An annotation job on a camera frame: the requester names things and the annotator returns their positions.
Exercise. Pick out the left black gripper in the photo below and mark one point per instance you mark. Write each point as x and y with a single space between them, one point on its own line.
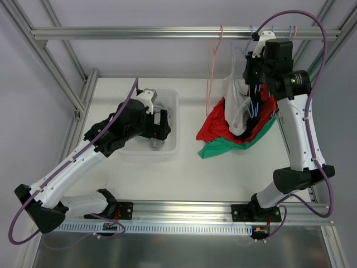
155 126

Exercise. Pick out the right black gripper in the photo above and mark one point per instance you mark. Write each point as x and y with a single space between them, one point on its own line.
249 72

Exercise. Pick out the light blue hanger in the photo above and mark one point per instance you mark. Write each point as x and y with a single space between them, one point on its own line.
237 69

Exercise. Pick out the white tank top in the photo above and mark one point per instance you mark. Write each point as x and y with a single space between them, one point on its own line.
237 120

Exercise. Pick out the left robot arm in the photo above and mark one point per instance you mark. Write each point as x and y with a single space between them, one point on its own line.
45 201

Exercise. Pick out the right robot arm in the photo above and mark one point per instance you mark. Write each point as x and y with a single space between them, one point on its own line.
271 63

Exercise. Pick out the black tank top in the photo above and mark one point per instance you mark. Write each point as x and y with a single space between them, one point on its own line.
259 113

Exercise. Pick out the blue hanger with black top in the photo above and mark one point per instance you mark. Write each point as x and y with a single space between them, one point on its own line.
254 105

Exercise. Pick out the red tank top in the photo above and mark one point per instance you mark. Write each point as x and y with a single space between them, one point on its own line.
215 130

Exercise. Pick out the green tank top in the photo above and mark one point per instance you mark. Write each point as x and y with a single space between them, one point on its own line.
218 140

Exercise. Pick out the white plastic basket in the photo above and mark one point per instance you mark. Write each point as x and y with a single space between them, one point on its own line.
141 149

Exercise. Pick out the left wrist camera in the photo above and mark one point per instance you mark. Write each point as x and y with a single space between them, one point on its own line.
147 97

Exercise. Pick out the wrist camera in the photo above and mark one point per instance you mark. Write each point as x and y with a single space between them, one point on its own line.
147 97
262 38

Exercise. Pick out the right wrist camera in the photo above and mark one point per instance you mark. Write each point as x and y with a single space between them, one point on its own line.
262 38

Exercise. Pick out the aluminium hanging rail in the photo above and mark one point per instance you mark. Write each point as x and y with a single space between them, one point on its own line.
136 33

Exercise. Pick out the white slotted cable duct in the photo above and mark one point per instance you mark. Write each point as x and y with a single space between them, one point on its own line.
156 228

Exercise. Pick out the left aluminium frame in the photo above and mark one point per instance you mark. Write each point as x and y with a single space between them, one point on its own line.
80 101

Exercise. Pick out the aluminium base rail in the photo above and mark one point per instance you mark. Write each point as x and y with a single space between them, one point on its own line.
213 212

